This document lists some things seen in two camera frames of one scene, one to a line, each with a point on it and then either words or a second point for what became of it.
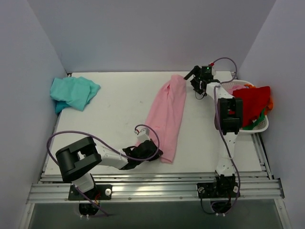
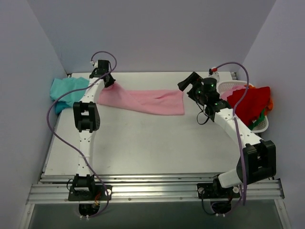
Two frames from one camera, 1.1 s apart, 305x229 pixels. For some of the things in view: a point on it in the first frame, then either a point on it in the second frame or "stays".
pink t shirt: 167,119 to 162,101
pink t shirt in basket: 234,88 stays
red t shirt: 254,100 stays
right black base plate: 217,190 stays
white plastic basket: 264,124 stays
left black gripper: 147,148 to 108,80
